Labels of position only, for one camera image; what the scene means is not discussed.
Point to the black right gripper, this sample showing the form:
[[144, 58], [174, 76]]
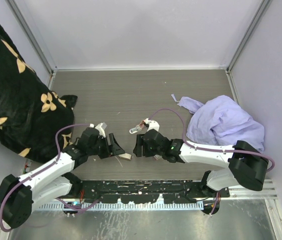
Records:
[[138, 149]]

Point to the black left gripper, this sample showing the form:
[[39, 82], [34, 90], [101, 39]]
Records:
[[112, 149]]

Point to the beige stapler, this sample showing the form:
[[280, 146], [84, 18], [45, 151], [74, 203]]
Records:
[[125, 156]]

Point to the pink stapler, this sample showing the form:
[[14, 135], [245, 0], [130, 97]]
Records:
[[138, 127]]

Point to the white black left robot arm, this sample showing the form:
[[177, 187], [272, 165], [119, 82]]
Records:
[[21, 195]]

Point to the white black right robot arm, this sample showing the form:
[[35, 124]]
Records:
[[240, 164]]

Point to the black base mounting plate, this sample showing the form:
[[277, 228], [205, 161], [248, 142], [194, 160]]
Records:
[[139, 191]]

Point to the lavender crumpled cloth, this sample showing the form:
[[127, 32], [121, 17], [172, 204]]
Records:
[[221, 122]]

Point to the black floral blanket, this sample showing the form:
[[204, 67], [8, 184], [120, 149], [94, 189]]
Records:
[[34, 120]]

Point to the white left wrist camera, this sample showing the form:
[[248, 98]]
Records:
[[101, 127]]

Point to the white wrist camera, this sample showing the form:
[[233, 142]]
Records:
[[151, 125], [101, 127]]

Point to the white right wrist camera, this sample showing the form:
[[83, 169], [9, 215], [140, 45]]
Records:
[[151, 125]]

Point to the white slotted cable duct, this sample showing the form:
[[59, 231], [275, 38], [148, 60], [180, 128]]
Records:
[[157, 206]]

